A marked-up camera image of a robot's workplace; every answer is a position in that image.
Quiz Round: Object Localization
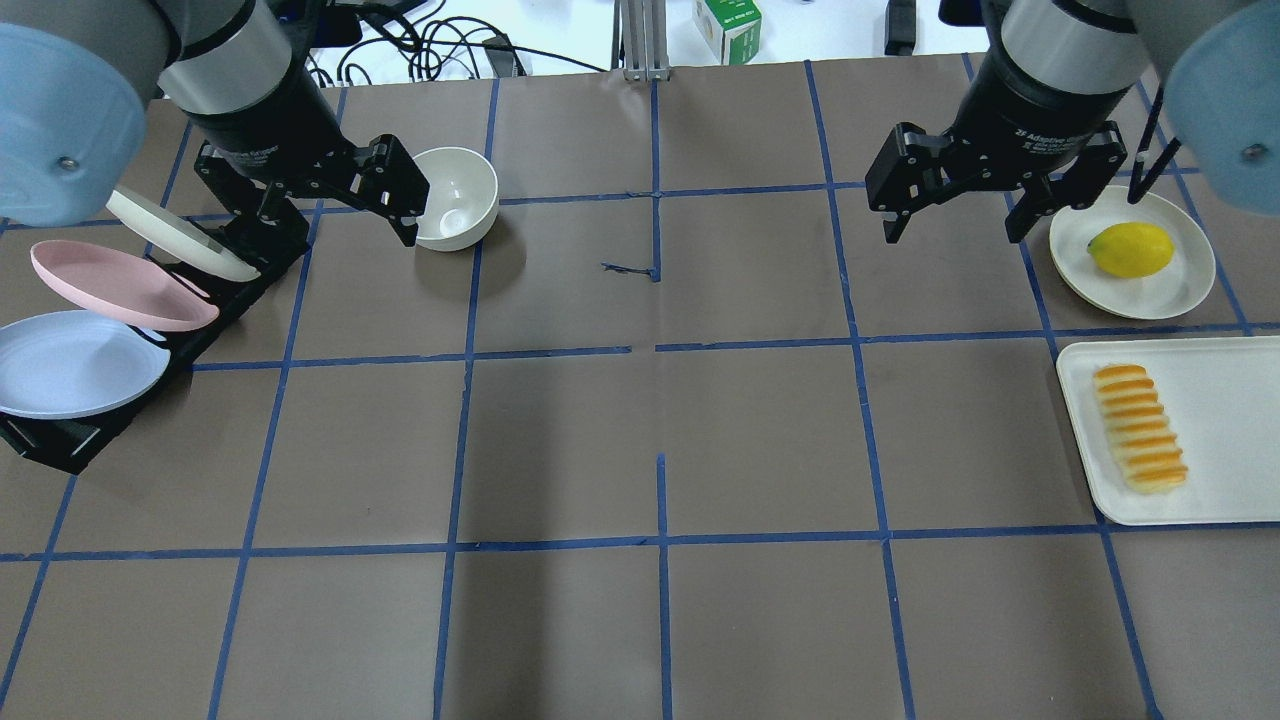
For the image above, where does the white plate under lemon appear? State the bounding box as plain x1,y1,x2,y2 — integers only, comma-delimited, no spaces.
1050,186,1216,320

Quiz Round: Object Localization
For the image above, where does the yellow lemon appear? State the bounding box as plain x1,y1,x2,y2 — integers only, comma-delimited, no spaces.
1087,222,1176,279

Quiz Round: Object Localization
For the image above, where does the white plate in rack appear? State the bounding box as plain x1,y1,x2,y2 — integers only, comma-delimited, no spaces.
106,184,260,283

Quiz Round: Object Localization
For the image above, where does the blue plate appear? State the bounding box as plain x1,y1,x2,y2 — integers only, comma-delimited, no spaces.
1,310,172,420

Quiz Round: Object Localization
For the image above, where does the sliced bread loaf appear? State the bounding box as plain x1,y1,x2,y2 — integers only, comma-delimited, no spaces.
1092,364,1189,495

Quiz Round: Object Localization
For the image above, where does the black plate rack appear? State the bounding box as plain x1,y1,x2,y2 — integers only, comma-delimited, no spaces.
3,217,310,474

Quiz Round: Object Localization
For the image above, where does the white bowl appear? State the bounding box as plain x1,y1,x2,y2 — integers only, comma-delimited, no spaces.
413,147,499,252

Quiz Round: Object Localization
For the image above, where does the pink plate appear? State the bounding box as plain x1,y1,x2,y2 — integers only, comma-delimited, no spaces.
29,240,220,332

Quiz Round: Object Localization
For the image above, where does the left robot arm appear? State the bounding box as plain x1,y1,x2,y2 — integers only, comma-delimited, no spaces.
1,1,429,268

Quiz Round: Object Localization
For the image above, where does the black cable bundle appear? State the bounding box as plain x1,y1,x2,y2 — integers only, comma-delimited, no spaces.
300,0,611,88

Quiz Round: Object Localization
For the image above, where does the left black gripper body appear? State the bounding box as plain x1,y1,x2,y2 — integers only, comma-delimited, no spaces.
187,76,346,217

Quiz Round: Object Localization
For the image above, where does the aluminium frame post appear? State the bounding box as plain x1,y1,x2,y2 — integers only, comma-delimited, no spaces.
611,1,669,82

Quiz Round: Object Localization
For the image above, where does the white rectangular tray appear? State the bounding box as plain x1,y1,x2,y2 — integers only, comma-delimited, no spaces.
1056,336,1279,527

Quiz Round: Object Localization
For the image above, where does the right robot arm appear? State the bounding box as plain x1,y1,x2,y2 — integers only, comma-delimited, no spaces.
865,1,1279,243

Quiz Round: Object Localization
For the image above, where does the green white carton box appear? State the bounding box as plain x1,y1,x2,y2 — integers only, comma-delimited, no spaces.
692,1,763,67

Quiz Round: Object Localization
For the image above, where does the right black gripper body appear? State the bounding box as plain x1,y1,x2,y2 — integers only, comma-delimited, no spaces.
942,55,1121,184

